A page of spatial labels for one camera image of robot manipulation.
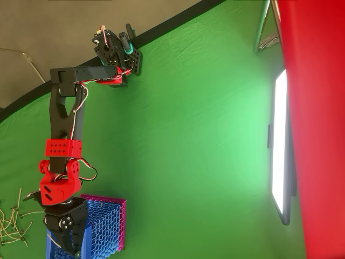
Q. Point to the large red panel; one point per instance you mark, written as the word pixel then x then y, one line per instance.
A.
pixel 318 129

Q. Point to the white LED light panel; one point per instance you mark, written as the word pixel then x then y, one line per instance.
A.
pixel 279 140

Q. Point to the chrome tube stand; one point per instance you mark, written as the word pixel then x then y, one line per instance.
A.
pixel 260 32

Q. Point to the blue and pink mesh basket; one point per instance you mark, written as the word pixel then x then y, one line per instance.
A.
pixel 107 224

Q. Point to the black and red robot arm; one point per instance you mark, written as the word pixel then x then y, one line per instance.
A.
pixel 59 118

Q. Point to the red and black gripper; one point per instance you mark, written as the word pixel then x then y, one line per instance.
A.
pixel 72 211

